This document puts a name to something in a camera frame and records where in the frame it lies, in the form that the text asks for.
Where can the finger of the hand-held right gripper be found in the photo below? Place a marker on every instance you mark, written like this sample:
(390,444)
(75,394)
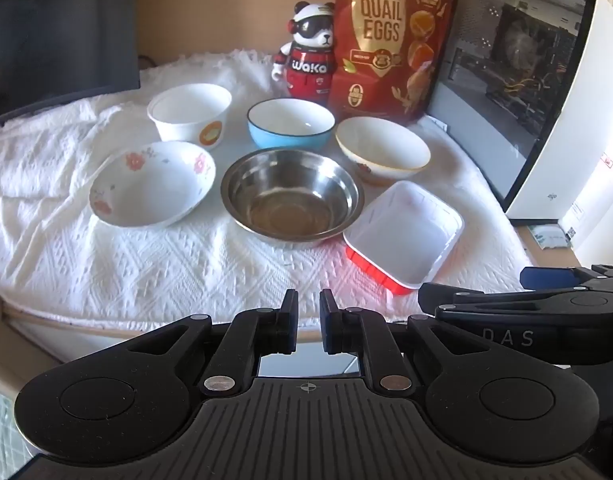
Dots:
(556,277)
(436,297)

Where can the panda figurine in red suit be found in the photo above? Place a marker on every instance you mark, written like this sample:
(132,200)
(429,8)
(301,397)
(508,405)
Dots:
(306,70)

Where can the small paper card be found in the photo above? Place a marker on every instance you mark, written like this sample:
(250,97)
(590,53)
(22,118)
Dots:
(551,236)

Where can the white floral bowl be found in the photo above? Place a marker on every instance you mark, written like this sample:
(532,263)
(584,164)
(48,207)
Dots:
(146,185)

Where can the red rectangular foil tray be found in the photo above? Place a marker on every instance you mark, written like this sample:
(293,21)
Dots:
(401,230)

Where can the white computer case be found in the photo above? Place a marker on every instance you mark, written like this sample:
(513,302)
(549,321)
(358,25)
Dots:
(571,150)

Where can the cream bowl with gold rim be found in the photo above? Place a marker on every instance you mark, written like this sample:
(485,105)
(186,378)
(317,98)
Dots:
(381,146)

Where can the stainless steel bowl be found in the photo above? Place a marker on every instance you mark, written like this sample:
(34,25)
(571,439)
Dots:
(286,192)

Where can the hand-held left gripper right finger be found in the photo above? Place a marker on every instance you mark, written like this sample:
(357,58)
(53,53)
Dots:
(328,322)

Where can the green patterned cloth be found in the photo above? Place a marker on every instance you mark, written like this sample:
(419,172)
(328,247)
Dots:
(1,420)

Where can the black monitor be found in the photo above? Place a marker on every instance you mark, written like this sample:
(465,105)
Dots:
(56,25)

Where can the light blue bowl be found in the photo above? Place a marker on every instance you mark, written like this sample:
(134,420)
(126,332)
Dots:
(269,137)

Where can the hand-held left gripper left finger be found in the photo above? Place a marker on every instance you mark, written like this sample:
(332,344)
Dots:
(289,322)

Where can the red snack bag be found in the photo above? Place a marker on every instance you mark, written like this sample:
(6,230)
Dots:
(381,35)

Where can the white bowl with orange logo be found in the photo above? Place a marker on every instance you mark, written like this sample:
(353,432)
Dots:
(186,107)

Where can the white textured tablecloth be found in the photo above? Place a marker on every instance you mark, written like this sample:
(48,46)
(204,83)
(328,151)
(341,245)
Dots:
(86,260)

